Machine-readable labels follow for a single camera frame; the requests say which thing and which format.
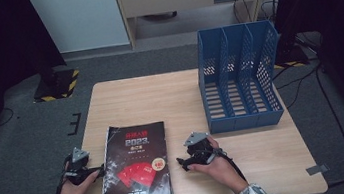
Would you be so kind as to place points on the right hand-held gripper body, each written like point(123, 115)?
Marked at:
point(202, 151)

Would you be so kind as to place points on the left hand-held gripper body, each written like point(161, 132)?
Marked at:
point(80, 166)

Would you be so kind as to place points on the black and red magazine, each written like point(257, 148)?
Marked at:
point(137, 152)

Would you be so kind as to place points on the blue plastic file rack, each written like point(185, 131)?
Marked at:
point(243, 121)

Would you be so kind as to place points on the person's right hand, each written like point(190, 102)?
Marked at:
point(221, 171)

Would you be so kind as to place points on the black floor tape mark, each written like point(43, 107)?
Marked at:
point(77, 123)

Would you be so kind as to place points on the black striped stand base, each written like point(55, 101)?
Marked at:
point(290, 56)
point(57, 87)

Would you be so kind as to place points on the grey tape piece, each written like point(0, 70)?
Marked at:
point(317, 169)

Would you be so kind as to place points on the white cabinet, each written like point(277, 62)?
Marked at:
point(79, 18)

